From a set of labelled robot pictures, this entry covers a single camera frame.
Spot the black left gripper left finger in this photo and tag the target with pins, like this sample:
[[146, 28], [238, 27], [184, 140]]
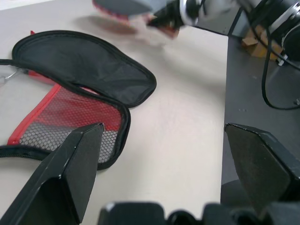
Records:
[[61, 173]]

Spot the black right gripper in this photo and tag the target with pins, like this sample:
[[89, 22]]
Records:
[[177, 16]]

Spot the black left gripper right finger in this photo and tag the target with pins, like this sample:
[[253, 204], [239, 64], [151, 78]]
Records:
[[260, 164]]

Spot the red black table tennis paddle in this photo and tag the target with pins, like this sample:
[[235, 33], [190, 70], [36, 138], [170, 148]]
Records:
[[122, 8]]

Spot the black red mesh paddle case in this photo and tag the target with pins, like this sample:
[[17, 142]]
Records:
[[77, 61]]

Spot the brown cardboard box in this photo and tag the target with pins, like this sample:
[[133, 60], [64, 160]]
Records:
[[256, 45]]

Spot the silver black robot body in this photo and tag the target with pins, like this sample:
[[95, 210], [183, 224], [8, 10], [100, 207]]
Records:
[[284, 21]]

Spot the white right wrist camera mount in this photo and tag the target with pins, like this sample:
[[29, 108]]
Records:
[[191, 17]]

